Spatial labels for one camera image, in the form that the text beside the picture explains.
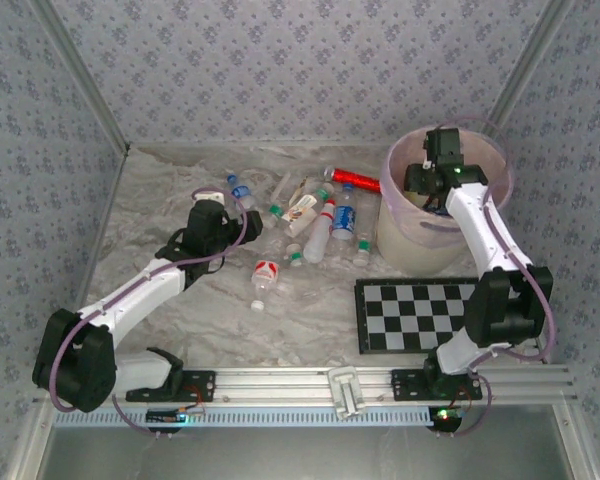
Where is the small blue white label bottle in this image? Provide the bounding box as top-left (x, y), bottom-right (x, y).
top-left (226, 171), bottom-right (259, 211)

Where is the clear bottle blue cap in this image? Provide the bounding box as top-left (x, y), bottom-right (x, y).
top-left (269, 172), bottom-right (295, 204)

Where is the red white label clear bottle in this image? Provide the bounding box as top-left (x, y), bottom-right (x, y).
top-left (249, 258), bottom-right (282, 313)

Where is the cream label bottle green cap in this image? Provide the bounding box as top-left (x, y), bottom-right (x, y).
top-left (281, 180), bottom-right (335, 238)

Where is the blue script label bottle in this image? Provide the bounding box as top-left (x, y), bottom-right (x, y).
top-left (330, 182), bottom-right (360, 242)

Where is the translucent pink plastic bin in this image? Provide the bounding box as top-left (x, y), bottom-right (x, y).
top-left (377, 124), bottom-right (515, 275)

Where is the red glitter bottle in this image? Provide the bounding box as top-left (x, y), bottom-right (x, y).
top-left (323, 166), bottom-right (382, 195)

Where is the black white checkerboard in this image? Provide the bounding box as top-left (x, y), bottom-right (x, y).
top-left (354, 277), bottom-right (486, 355)

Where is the grey metal panel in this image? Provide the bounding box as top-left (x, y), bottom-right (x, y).
top-left (39, 427), bottom-right (581, 480)

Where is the aluminium frame post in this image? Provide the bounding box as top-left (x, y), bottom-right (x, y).
top-left (28, 0), bottom-right (131, 154)
top-left (477, 0), bottom-right (579, 149)

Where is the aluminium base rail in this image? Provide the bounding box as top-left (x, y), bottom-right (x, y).
top-left (32, 363), bottom-right (579, 407)

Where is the white clamp bracket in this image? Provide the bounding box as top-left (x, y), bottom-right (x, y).
top-left (327, 365), bottom-right (366, 419)

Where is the light blue slotted cable duct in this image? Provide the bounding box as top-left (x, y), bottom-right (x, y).
top-left (54, 405), bottom-right (444, 429)

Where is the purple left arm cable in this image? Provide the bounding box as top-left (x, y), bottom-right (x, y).
top-left (48, 186), bottom-right (251, 439)

